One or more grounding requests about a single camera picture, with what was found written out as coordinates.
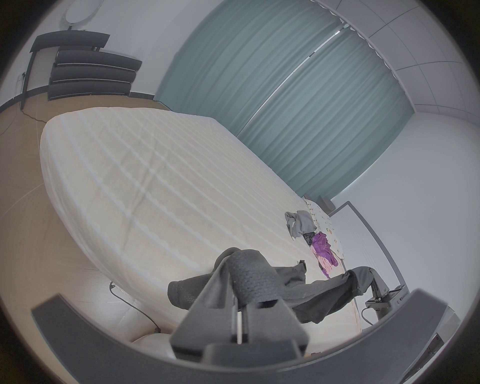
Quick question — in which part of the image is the black chest of drawers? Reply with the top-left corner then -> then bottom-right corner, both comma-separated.
48,49 -> 143,101

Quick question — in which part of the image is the grey garment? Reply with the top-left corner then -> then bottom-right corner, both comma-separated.
284,210 -> 317,241

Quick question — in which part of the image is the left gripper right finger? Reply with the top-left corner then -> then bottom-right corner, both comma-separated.
242,299 -> 309,357

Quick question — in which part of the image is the purple satin garment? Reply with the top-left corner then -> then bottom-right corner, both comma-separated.
311,232 -> 338,267

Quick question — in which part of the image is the bed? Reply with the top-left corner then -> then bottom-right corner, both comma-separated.
39,107 -> 407,338

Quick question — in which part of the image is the blue-green curtain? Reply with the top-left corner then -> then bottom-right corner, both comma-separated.
154,0 -> 347,137
236,28 -> 417,201

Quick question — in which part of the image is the white printed pillow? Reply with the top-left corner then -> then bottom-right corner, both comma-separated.
304,199 -> 346,259

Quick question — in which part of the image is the black T-shirt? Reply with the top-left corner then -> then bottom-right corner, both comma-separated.
167,247 -> 376,324

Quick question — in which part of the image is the white round mirror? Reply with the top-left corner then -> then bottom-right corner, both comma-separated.
65,0 -> 104,28

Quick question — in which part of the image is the black dressing table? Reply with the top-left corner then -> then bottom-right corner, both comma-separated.
22,31 -> 111,109

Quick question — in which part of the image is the black cable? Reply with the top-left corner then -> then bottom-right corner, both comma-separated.
109,281 -> 160,334

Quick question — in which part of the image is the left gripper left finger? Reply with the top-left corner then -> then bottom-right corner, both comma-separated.
170,258 -> 241,361

